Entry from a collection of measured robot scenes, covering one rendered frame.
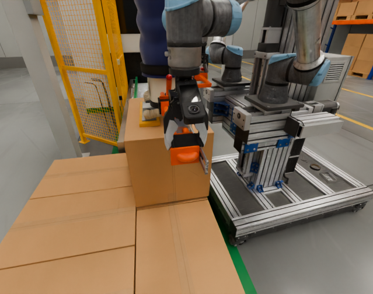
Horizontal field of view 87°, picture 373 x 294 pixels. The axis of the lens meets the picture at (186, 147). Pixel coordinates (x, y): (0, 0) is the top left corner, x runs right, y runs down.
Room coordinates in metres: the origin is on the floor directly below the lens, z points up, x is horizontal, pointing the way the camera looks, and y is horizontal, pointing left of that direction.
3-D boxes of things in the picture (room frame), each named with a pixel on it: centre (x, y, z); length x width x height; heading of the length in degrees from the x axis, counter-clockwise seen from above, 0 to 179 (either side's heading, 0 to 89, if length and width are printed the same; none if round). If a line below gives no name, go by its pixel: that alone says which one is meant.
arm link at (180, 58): (0.48, 0.01, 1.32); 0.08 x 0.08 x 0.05
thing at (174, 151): (0.46, 0.01, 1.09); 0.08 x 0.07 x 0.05; 10
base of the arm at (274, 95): (1.06, -0.48, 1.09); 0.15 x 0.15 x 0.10
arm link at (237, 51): (1.54, -0.34, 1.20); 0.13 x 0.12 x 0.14; 61
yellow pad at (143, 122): (1.03, 0.21, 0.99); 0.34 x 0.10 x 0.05; 10
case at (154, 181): (1.06, 0.13, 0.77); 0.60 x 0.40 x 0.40; 12
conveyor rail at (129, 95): (2.50, 0.75, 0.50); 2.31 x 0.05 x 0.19; 11
